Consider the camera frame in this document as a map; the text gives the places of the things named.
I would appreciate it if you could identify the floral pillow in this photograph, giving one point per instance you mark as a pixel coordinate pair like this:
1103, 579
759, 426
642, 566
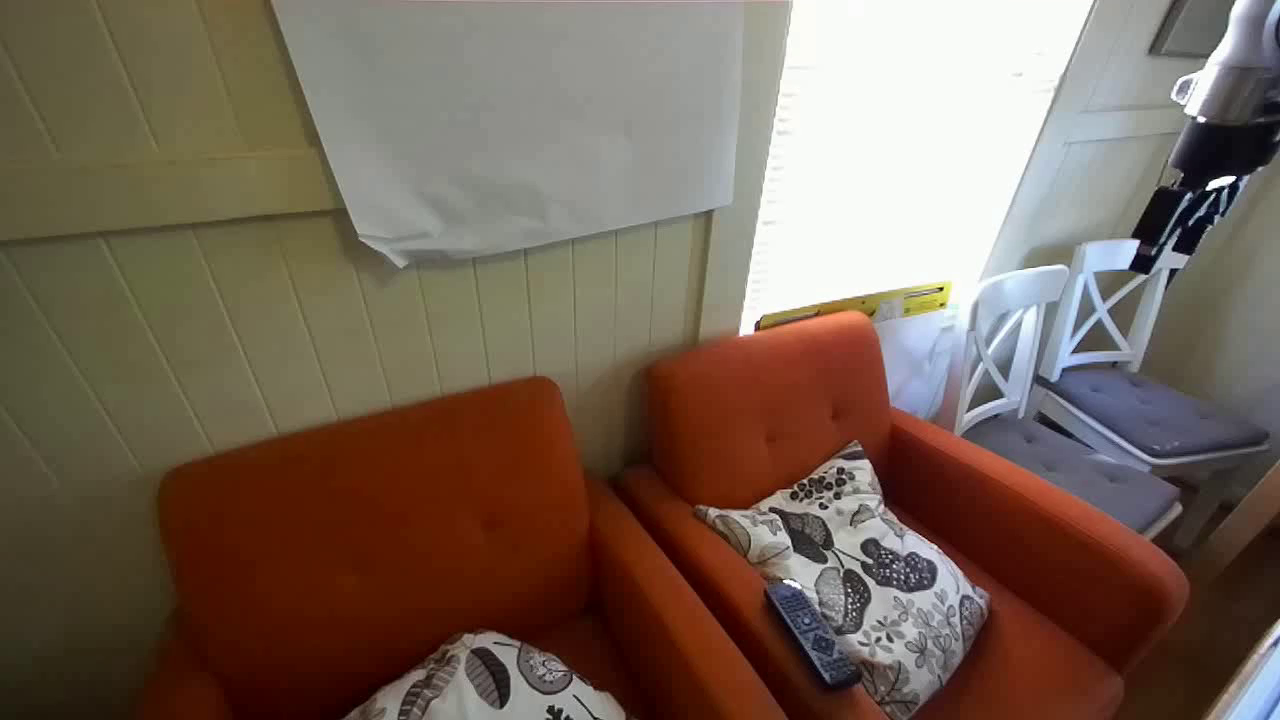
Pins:
895, 596
490, 676

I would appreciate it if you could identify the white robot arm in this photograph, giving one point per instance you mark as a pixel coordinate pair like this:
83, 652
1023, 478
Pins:
1233, 128

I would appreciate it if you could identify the black remote control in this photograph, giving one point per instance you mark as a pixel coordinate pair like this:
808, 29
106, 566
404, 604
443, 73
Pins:
815, 637

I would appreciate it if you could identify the yellow window sill strip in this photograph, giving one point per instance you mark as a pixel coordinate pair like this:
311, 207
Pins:
873, 306

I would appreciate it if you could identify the white chair near, grey cushion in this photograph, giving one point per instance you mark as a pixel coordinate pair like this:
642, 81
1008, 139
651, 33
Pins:
992, 406

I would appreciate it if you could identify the white chair , grey cushion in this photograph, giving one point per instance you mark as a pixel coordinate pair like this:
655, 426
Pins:
992, 406
1095, 376

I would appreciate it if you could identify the orange left armchair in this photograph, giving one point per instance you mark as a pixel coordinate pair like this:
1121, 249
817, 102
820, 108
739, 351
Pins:
322, 566

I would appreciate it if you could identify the orange armchair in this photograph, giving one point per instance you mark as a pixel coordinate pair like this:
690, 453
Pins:
1078, 601
322, 566

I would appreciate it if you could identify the white chair far, grey cushion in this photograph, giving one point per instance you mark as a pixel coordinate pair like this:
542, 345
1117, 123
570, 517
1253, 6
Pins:
1095, 376

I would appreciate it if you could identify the orange right armchair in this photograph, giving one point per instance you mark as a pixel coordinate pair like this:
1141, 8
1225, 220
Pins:
1078, 601

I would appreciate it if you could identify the white paper sheet on wall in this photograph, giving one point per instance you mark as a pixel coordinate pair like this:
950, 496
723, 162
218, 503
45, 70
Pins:
470, 128

